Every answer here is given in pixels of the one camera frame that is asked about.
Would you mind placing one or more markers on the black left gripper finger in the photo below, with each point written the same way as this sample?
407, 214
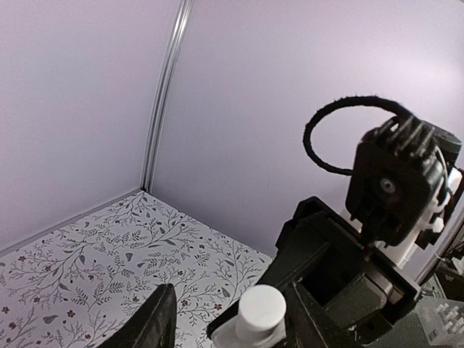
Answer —
152, 325

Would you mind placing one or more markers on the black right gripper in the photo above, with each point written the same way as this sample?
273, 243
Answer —
342, 284

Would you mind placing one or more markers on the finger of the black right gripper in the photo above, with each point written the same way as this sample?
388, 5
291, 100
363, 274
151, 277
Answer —
223, 318

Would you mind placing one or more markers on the clear nail polish bottle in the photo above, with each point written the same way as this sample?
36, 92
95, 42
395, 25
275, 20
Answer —
233, 334

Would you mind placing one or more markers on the floral patterned table mat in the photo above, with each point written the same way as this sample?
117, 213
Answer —
75, 286

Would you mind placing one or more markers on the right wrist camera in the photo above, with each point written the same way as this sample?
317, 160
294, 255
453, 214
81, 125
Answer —
404, 186

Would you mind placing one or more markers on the left aluminium frame post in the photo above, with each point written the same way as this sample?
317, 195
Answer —
162, 93

